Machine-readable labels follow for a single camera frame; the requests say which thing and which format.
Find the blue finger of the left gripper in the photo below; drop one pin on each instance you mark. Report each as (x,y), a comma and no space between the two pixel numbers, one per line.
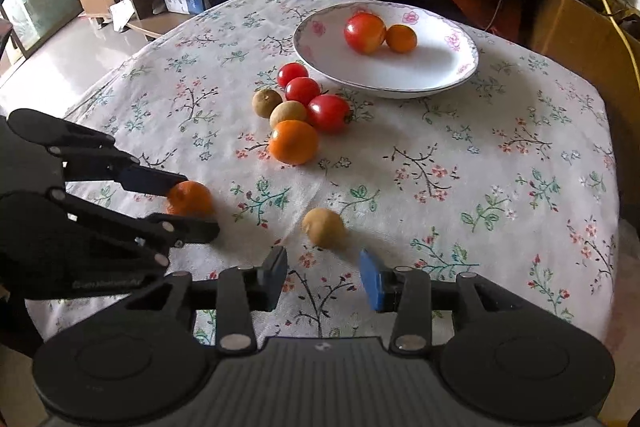
(146,180)

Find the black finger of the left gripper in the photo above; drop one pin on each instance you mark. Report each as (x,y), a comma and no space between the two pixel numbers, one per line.
(186,230)

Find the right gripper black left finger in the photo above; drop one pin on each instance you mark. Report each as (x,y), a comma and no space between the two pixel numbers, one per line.
(242,291)

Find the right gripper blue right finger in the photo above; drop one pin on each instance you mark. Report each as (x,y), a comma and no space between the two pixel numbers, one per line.
(402,290)

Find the orange tangerine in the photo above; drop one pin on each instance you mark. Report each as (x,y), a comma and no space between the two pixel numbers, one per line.
(401,39)
(190,199)
(293,142)

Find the brown longan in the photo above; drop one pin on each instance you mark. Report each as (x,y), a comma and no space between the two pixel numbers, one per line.
(324,228)
(264,101)
(288,110)

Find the red cherry tomato back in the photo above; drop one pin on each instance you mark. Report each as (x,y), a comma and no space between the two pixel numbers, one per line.
(289,72)

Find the red cherry tomato large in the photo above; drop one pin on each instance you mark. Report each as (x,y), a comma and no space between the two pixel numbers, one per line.
(329,113)

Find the large red apple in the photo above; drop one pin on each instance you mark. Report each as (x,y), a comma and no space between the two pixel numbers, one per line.
(364,32)

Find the floral white tablecloth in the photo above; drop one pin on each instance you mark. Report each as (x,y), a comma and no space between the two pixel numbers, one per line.
(511,175)

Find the blue white box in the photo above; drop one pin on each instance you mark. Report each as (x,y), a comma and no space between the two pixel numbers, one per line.
(187,7)

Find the white floral ceramic bowl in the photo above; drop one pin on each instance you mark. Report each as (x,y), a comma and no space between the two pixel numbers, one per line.
(445,55)

